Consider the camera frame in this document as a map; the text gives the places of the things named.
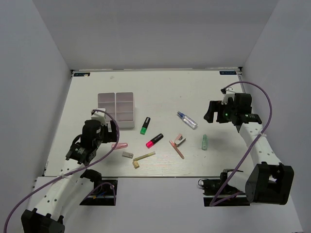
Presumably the yellow lead refill tube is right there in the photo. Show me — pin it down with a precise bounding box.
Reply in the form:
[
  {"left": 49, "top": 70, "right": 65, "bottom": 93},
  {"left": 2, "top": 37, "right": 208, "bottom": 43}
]
[{"left": 133, "top": 151, "right": 156, "bottom": 161}]

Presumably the pink highlighter marker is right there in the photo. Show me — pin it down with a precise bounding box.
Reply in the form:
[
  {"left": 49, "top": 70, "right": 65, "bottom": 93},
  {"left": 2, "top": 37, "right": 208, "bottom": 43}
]
[{"left": 146, "top": 133, "right": 164, "bottom": 148}]

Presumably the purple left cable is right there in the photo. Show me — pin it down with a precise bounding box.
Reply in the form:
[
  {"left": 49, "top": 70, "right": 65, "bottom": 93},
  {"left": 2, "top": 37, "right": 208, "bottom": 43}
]
[{"left": 3, "top": 109, "right": 120, "bottom": 233}]

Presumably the blue capped spray bottle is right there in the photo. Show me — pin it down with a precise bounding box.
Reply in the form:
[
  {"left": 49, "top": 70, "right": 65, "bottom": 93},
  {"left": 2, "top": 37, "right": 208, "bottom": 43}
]
[{"left": 177, "top": 112, "right": 198, "bottom": 130}]

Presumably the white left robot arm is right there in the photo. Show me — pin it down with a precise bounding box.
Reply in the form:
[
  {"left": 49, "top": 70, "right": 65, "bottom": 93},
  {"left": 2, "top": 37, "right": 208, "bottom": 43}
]
[{"left": 21, "top": 119, "right": 120, "bottom": 233}]

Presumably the white left organizer tray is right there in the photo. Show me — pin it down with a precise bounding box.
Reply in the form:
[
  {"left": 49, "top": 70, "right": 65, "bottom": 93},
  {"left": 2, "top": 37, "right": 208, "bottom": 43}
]
[{"left": 97, "top": 92, "right": 117, "bottom": 121}]

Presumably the green transparent glue tube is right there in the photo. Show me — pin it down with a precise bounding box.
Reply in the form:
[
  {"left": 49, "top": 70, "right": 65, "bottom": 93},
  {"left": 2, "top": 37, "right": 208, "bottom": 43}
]
[{"left": 201, "top": 134, "right": 208, "bottom": 150}]

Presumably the grey eraser block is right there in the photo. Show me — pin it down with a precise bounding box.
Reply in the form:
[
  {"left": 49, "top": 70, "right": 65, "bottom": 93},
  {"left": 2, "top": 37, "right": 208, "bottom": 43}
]
[{"left": 122, "top": 151, "right": 134, "bottom": 159}]

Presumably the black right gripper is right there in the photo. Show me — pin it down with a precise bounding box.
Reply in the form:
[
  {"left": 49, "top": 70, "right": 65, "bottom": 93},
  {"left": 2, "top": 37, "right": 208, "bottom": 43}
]
[{"left": 204, "top": 100, "right": 237, "bottom": 123}]

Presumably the green highlighter marker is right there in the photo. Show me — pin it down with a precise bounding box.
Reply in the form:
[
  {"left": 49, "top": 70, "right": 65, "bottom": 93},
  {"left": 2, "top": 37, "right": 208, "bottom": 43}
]
[{"left": 140, "top": 117, "right": 151, "bottom": 135}]

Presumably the right corner label sticker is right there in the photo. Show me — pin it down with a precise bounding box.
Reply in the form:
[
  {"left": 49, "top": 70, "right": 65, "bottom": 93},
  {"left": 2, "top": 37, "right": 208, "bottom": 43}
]
[{"left": 219, "top": 70, "right": 237, "bottom": 75}]

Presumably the pink transparent case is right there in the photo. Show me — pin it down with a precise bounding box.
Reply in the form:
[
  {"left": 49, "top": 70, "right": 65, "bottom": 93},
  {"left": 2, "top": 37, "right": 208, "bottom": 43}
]
[{"left": 111, "top": 143, "right": 128, "bottom": 150}]

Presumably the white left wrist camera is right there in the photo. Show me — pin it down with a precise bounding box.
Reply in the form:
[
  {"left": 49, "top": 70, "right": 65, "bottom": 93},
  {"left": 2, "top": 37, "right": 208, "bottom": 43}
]
[{"left": 91, "top": 109, "right": 106, "bottom": 126}]

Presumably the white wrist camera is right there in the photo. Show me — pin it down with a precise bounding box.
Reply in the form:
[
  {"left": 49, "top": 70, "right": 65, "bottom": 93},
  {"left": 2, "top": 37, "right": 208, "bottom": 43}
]
[
  {"left": 91, "top": 109, "right": 106, "bottom": 126},
  {"left": 221, "top": 87, "right": 236, "bottom": 105}
]

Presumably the corner label sticker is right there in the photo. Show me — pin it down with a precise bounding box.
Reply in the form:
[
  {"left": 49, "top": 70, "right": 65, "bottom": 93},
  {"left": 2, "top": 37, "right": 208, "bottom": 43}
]
[
  {"left": 219, "top": 70, "right": 237, "bottom": 75},
  {"left": 73, "top": 72, "right": 90, "bottom": 77}
]

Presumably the white organizer tray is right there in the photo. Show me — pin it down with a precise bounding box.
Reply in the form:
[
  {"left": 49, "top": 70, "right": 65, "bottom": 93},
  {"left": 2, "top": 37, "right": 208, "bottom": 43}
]
[
  {"left": 97, "top": 92, "right": 117, "bottom": 121},
  {"left": 116, "top": 92, "right": 135, "bottom": 129}
]

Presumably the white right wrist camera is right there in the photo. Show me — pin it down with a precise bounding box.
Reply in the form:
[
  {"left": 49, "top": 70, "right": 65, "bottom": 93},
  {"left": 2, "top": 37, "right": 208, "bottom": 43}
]
[{"left": 221, "top": 87, "right": 236, "bottom": 105}]

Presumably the left corner label sticker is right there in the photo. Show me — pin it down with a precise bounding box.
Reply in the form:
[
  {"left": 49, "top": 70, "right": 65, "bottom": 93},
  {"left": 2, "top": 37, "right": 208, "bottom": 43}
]
[{"left": 73, "top": 72, "right": 90, "bottom": 77}]

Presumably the pink lead refill tube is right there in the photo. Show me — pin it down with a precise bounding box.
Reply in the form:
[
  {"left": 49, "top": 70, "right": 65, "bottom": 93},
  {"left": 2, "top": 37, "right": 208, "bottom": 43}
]
[{"left": 169, "top": 140, "right": 184, "bottom": 159}]

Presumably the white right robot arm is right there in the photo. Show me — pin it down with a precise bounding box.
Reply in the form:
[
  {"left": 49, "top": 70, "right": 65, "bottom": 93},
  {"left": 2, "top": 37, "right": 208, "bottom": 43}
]
[{"left": 198, "top": 93, "right": 294, "bottom": 205}]

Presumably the white right organizer tray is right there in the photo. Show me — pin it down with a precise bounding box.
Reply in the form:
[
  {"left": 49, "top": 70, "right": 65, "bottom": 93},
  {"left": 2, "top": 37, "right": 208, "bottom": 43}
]
[{"left": 116, "top": 92, "right": 135, "bottom": 129}]

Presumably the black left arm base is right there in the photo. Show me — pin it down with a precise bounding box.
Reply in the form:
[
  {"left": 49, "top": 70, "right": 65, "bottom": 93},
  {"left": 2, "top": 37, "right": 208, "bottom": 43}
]
[{"left": 80, "top": 180, "right": 118, "bottom": 206}]

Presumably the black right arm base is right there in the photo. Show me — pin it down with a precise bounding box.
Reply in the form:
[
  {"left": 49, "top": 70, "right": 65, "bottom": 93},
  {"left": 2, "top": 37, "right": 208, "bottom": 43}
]
[{"left": 198, "top": 169, "right": 250, "bottom": 207}]

